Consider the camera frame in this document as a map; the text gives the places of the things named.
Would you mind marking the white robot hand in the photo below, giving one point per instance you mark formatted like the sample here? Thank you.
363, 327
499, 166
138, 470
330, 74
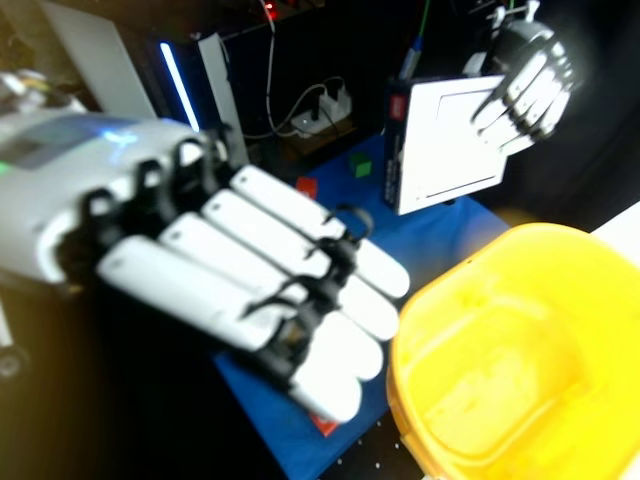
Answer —
535, 90
200, 260

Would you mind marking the white calculator box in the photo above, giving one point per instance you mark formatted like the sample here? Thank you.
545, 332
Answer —
440, 150

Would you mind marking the white power strip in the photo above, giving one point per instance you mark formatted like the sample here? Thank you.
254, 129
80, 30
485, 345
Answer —
320, 112

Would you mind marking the yellow plastic tub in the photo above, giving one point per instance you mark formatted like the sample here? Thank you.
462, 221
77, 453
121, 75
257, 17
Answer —
515, 360

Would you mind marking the orange-red cube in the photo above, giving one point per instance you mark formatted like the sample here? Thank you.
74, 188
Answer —
306, 186

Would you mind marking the green cube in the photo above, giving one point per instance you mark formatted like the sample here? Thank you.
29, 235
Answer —
361, 166

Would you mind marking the blue foam mat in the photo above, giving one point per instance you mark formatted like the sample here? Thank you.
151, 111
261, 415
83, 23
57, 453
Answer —
430, 245

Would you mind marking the red cube with number three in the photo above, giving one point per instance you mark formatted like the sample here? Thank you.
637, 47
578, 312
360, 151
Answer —
326, 426

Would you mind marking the white computer tower blue light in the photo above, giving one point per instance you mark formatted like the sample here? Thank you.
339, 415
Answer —
100, 60

